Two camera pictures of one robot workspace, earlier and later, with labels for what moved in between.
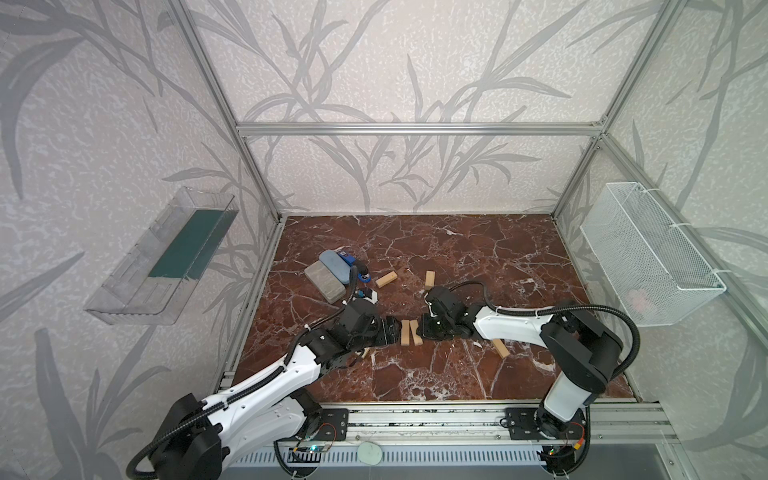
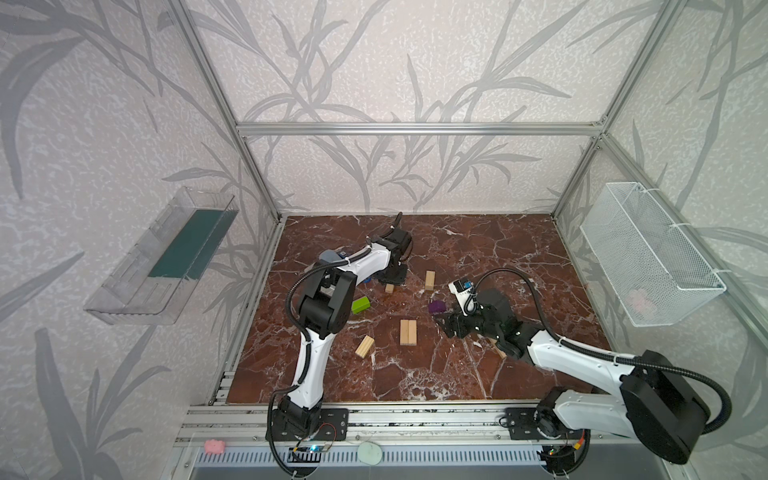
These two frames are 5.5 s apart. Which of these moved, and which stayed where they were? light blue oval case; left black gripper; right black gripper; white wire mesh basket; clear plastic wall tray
Moved: left black gripper; right black gripper
Stayed: white wire mesh basket; clear plastic wall tray; light blue oval case
